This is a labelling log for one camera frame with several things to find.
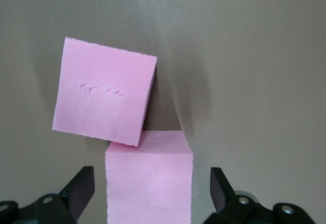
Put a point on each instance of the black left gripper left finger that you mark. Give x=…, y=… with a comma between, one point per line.
x=76, y=198

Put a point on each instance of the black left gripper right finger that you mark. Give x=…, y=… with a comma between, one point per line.
x=224, y=198

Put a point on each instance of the pink foam cube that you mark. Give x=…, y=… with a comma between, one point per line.
x=150, y=178
x=102, y=94

